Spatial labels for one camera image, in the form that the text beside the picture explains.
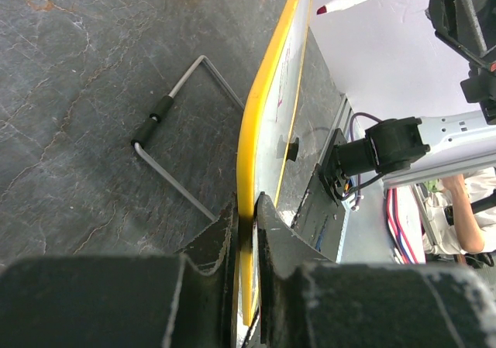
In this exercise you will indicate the metal wire whiteboard stand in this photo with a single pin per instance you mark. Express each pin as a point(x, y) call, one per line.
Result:
point(189, 137)

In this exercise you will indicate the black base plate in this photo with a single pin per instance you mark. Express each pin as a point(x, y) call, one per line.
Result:
point(321, 219)

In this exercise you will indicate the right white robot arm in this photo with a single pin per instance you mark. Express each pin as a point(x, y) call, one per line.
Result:
point(395, 144)

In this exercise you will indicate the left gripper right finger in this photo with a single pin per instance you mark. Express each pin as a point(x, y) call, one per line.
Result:
point(309, 301)

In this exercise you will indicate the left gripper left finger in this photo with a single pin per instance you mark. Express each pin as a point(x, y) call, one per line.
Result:
point(187, 299)

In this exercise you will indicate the seated person in white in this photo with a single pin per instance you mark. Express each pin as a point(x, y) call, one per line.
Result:
point(462, 231)

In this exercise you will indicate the yellow framed whiteboard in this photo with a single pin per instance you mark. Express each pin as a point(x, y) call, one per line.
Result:
point(265, 136)

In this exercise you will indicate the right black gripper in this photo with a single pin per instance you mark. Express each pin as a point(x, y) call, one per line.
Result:
point(468, 28)

